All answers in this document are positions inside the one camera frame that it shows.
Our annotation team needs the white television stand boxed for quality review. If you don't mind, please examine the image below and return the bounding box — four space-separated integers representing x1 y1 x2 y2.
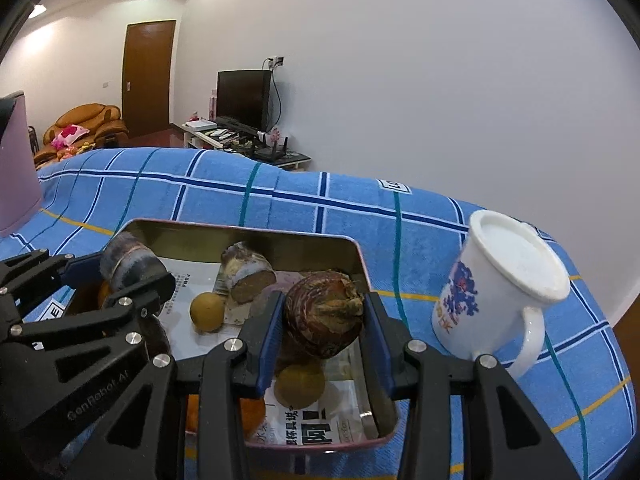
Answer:
172 121 311 171

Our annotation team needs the white enamel mug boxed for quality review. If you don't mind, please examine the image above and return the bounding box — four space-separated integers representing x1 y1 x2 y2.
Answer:
431 210 571 380

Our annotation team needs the pink floral pillow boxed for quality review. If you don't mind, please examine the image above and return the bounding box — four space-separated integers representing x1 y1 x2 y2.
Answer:
51 125 88 148

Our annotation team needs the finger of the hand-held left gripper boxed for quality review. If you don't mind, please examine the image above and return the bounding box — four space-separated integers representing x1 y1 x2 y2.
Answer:
0 250 108 322
10 274 177 384

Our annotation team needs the grey-purple sugarcane piece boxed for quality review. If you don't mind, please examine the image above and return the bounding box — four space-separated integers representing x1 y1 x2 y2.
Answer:
99 232 168 293

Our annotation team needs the yellow-brown longan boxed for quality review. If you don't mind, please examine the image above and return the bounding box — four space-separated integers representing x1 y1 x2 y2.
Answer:
275 357 327 409
189 292 227 333

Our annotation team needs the black router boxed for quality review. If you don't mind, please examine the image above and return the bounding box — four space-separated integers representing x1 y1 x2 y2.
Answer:
250 136 292 162

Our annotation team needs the black television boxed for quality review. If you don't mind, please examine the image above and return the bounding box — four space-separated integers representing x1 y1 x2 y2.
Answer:
216 70 272 132

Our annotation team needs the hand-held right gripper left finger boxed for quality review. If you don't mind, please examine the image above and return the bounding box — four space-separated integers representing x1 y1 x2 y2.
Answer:
75 290 287 480

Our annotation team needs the pink tin box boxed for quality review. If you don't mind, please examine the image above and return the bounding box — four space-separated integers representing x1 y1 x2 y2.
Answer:
62 218 401 453

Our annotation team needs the brown wooden door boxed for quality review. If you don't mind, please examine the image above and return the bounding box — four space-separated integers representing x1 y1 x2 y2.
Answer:
122 20 177 137

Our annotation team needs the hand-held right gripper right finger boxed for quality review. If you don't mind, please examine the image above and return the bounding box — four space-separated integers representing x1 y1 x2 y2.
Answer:
364 292 583 480

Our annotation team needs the orange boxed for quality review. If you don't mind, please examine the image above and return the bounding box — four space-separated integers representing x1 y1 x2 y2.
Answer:
186 394 267 445

